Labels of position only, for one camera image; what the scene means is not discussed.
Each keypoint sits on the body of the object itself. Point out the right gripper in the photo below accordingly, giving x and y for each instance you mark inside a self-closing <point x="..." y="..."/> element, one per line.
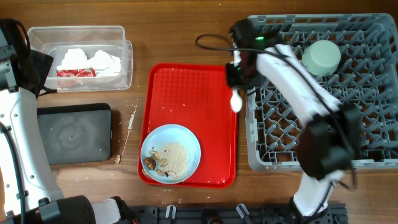
<point x="235" y="75"/>

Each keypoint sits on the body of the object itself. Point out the white plastic spoon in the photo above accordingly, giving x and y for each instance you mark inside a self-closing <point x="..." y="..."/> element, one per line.
<point x="236" y="101"/>

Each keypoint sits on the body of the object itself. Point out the green plastic bowl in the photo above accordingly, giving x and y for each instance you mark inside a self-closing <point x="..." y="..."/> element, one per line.
<point x="321" y="58"/>

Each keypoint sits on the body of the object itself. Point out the light blue plate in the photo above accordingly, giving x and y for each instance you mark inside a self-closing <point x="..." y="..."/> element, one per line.
<point x="166" y="134"/>

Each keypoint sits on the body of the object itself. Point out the food scraps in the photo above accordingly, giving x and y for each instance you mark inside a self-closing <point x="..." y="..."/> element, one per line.
<point x="169" y="160"/>

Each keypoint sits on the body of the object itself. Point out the white napkin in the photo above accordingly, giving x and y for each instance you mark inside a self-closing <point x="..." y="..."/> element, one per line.
<point x="104" y="64"/>

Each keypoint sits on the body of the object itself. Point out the red snack wrapper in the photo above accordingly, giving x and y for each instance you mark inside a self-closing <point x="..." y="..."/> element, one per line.
<point x="76" y="73"/>

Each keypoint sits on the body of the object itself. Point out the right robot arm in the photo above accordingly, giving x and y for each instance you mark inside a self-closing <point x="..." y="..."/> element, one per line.
<point x="330" y="138"/>

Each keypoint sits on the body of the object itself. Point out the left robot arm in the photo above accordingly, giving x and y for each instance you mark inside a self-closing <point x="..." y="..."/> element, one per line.
<point x="31" y="192"/>

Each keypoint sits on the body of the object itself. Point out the grey dishwasher rack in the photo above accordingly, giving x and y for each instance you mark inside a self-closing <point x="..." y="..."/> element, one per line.
<point x="366" y="76"/>

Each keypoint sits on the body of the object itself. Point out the red serving tray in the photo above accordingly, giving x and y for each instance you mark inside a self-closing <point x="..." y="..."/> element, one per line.
<point x="196" y="97"/>

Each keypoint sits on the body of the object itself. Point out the black plastic tray bin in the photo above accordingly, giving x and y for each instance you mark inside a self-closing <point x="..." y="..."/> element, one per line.
<point x="77" y="133"/>

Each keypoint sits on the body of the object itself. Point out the clear plastic bin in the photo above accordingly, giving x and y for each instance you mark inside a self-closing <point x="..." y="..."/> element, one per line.
<point x="55" y="41"/>

